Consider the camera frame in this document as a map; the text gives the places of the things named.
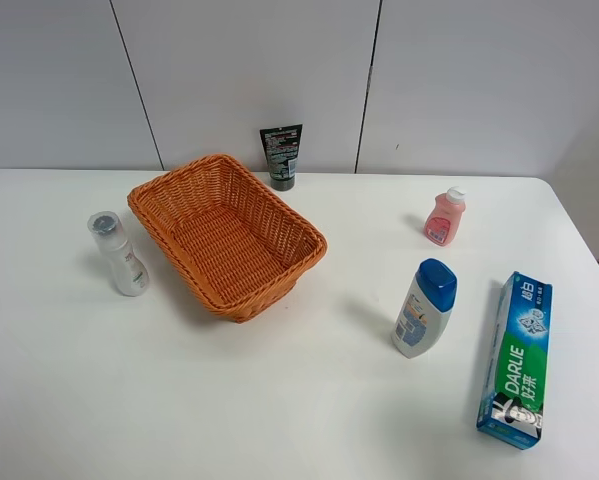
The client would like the white blue-capped shampoo bottle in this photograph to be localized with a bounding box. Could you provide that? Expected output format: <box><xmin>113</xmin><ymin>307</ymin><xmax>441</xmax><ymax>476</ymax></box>
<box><xmin>391</xmin><ymin>258</ymin><xmax>458</xmax><ymax>359</ymax></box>

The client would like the orange wicker basket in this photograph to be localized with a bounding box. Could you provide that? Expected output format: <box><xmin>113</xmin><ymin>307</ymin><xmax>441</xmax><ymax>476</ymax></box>
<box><xmin>127</xmin><ymin>154</ymin><xmax>327</xmax><ymax>323</ymax></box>

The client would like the Darlie toothpaste box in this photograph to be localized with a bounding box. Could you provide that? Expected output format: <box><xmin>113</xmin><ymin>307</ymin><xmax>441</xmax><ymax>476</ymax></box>
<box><xmin>476</xmin><ymin>271</ymin><xmax>553</xmax><ymax>450</ymax></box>

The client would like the black facial cleanser tube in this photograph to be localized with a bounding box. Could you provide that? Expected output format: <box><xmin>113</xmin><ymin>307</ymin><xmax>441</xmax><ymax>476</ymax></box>
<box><xmin>259</xmin><ymin>124</ymin><xmax>303</xmax><ymax>191</ymax></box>

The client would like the pink liquid bottle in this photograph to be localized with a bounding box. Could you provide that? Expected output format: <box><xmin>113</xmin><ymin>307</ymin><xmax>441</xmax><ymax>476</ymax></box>
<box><xmin>424</xmin><ymin>186</ymin><xmax>466</xmax><ymax>246</ymax></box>

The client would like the white bottle clear cap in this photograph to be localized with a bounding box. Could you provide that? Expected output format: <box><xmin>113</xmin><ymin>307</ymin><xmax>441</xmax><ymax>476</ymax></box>
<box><xmin>87</xmin><ymin>211</ymin><xmax>149</xmax><ymax>297</ymax></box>

